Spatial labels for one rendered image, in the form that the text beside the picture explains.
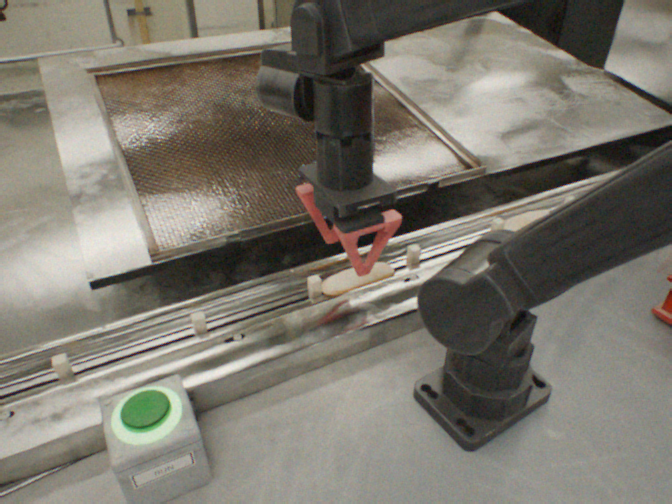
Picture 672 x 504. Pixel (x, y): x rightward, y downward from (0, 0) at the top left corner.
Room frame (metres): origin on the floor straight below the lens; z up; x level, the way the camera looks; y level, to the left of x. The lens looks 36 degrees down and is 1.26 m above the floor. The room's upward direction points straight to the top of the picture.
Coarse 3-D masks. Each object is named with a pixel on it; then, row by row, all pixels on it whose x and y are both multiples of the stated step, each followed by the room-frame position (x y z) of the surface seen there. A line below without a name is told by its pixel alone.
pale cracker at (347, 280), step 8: (376, 264) 0.53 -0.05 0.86; (384, 264) 0.53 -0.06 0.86; (344, 272) 0.51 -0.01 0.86; (352, 272) 0.51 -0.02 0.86; (376, 272) 0.51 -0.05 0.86; (384, 272) 0.51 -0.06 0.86; (392, 272) 0.52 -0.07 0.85; (328, 280) 0.50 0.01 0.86; (336, 280) 0.50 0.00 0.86; (344, 280) 0.49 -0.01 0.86; (352, 280) 0.49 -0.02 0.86; (360, 280) 0.49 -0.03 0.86; (368, 280) 0.50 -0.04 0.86; (376, 280) 0.50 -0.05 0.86; (328, 288) 0.48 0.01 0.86; (336, 288) 0.48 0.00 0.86; (344, 288) 0.48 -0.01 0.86; (352, 288) 0.48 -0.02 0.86
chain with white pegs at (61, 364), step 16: (496, 224) 0.61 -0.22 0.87; (416, 256) 0.54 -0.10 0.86; (432, 256) 0.57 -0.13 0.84; (320, 288) 0.48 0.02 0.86; (288, 304) 0.47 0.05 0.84; (192, 320) 0.42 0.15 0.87; (240, 320) 0.45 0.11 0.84; (192, 336) 0.42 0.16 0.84; (144, 352) 0.40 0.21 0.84; (64, 368) 0.35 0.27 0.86; (96, 368) 0.37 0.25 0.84
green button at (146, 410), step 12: (132, 396) 0.28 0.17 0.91; (144, 396) 0.28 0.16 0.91; (156, 396) 0.28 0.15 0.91; (132, 408) 0.27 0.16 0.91; (144, 408) 0.27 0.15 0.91; (156, 408) 0.27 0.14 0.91; (168, 408) 0.27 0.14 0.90; (132, 420) 0.26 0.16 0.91; (144, 420) 0.26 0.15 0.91; (156, 420) 0.26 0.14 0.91; (132, 432) 0.25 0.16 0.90; (144, 432) 0.25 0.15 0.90
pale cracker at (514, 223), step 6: (516, 216) 0.64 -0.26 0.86; (522, 216) 0.64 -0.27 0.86; (528, 216) 0.64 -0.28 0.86; (534, 216) 0.64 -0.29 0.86; (540, 216) 0.64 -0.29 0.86; (510, 222) 0.63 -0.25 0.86; (516, 222) 0.62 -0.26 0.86; (522, 222) 0.62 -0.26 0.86; (528, 222) 0.62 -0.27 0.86; (504, 228) 0.61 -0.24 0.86; (510, 228) 0.61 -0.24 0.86; (516, 228) 0.61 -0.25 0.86
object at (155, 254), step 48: (240, 48) 1.06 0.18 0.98; (96, 96) 0.85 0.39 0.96; (144, 96) 0.87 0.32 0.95; (192, 96) 0.88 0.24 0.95; (192, 144) 0.74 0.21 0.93; (240, 144) 0.75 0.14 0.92; (384, 144) 0.78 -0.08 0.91; (144, 192) 0.62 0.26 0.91; (144, 240) 0.51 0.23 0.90; (192, 240) 0.53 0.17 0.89
